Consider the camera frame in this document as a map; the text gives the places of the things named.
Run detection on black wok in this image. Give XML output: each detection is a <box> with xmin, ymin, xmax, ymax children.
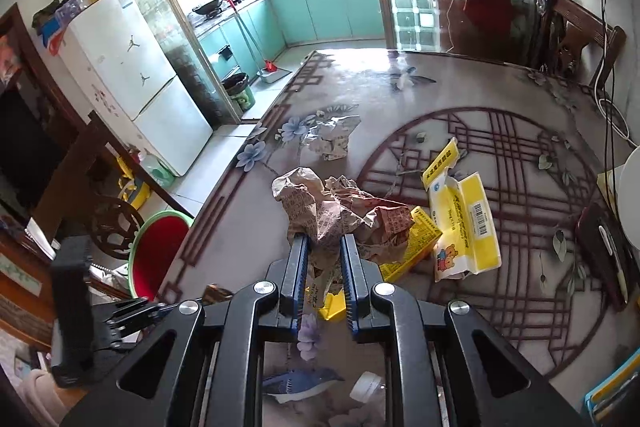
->
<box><xmin>192</xmin><ymin>0</ymin><xmax>223</xmax><ymax>18</ymax></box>

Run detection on yellow plastic container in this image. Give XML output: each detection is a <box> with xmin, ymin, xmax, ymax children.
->
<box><xmin>117</xmin><ymin>157</ymin><xmax>151</xmax><ymax>210</ymax></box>

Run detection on green plastic bottle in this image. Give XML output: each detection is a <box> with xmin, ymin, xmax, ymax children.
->
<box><xmin>140</xmin><ymin>152</ymin><xmax>176</xmax><ymax>188</ymax></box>

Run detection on green trash bin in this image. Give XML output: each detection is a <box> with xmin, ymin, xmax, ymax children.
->
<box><xmin>222</xmin><ymin>73</ymin><xmax>256</xmax><ymax>110</ymax></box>

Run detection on dark wooden cabinet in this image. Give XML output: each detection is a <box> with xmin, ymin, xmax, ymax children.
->
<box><xmin>0</xmin><ymin>4</ymin><xmax>96</xmax><ymax>228</ymax></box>

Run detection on orange box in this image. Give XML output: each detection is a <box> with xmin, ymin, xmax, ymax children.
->
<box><xmin>377</xmin><ymin>206</ymin><xmax>443</xmax><ymax>284</ymax></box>

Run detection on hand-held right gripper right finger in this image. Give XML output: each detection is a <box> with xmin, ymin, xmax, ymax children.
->
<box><xmin>340</xmin><ymin>234</ymin><xmax>587</xmax><ymax>427</ymax></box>

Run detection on white refrigerator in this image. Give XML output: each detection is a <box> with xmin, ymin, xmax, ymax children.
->
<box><xmin>60</xmin><ymin>0</ymin><xmax>213</xmax><ymax>178</ymax></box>

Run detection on white round appliance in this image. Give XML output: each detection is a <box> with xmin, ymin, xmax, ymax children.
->
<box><xmin>612</xmin><ymin>152</ymin><xmax>640</xmax><ymax>253</ymax></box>

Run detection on red bucket with green rim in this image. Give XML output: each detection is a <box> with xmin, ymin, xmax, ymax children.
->
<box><xmin>127</xmin><ymin>210</ymin><xmax>196</xmax><ymax>303</ymax></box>

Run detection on white spiral notebook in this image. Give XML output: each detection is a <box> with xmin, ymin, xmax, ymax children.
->
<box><xmin>25</xmin><ymin>218</ymin><xmax>57</xmax><ymax>260</ymax></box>

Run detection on black cable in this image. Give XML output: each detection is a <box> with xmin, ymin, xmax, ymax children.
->
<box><xmin>590</xmin><ymin>0</ymin><xmax>621</xmax><ymax>180</ymax></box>

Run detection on teal kitchen base cabinets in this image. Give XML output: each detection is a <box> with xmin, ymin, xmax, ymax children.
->
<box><xmin>195</xmin><ymin>0</ymin><xmax>388</xmax><ymax>72</ymax></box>

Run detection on yellow white carton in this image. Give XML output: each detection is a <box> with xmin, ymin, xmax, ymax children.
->
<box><xmin>421</xmin><ymin>137</ymin><xmax>461</xmax><ymax>208</ymax></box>

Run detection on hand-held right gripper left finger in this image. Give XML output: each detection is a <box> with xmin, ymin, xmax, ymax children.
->
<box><xmin>62</xmin><ymin>234</ymin><xmax>313</xmax><ymax>427</ymax></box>

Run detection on pale yellow paper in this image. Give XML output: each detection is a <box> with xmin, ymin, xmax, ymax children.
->
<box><xmin>596</xmin><ymin>168</ymin><xmax>626</xmax><ymax>212</ymax></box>

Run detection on dark cloth bundle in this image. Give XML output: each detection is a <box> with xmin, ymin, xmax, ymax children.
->
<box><xmin>32</xmin><ymin>0</ymin><xmax>73</xmax><ymax>28</ymax></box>

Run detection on dark brown packet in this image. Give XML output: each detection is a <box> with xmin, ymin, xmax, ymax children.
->
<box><xmin>202</xmin><ymin>284</ymin><xmax>235</xmax><ymax>303</ymax></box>

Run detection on blue red plastic bag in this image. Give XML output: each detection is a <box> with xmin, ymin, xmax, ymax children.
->
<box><xmin>42</xmin><ymin>19</ymin><xmax>68</xmax><ymax>55</ymax></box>

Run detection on dark carved wooden chair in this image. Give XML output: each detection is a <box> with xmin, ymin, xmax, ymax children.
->
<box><xmin>30</xmin><ymin>111</ymin><xmax>196</xmax><ymax>260</ymax></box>

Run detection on brown wooden chair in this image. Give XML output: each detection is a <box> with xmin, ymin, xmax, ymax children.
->
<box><xmin>532</xmin><ymin>0</ymin><xmax>628</xmax><ymax>88</ymax></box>

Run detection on patterned tablecloth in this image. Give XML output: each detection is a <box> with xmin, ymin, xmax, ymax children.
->
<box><xmin>157</xmin><ymin>49</ymin><xmax>640</xmax><ymax>427</ymax></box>

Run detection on brown paper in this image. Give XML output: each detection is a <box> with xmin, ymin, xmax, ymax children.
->
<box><xmin>271</xmin><ymin>167</ymin><xmax>413</xmax><ymax>298</ymax></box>

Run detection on white plastic packet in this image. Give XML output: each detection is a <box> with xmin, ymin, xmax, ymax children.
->
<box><xmin>350</xmin><ymin>371</ymin><xmax>386</xmax><ymax>408</ymax></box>

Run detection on small yellow wrapper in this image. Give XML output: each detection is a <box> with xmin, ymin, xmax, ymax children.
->
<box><xmin>305</xmin><ymin>282</ymin><xmax>351</xmax><ymax>322</ymax></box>

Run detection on silver wrapper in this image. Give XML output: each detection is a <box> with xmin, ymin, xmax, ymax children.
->
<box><xmin>299</xmin><ymin>114</ymin><xmax>362</xmax><ymax>162</ymax></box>

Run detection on white cable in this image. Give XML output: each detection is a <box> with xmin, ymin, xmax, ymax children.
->
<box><xmin>590</xmin><ymin>52</ymin><xmax>633</xmax><ymax>140</ymax></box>

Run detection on grey dustpan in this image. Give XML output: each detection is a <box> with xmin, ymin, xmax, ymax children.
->
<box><xmin>256</xmin><ymin>67</ymin><xmax>293</xmax><ymax>85</ymax></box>

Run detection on colourful box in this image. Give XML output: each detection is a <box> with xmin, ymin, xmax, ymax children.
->
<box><xmin>584</xmin><ymin>349</ymin><xmax>640</xmax><ymax>423</ymax></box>

